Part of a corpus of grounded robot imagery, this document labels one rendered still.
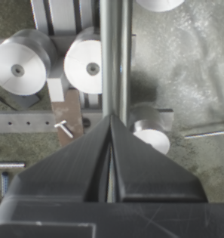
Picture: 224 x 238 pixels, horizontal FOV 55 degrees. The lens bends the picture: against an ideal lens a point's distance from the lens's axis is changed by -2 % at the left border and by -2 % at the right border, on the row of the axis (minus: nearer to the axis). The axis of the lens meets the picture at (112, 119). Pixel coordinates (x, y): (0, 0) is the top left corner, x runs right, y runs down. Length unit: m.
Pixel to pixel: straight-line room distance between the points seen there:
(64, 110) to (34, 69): 0.06
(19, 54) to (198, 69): 0.22
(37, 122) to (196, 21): 0.23
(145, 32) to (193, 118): 0.15
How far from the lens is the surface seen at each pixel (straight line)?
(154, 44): 0.29
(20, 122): 0.31
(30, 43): 0.22
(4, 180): 0.47
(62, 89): 0.20
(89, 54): 0.19
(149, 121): 0.25
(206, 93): 0.33
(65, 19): 0.25
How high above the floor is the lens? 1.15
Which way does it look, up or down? 54 degrees down
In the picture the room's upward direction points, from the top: 179 degrees counter-clockwise
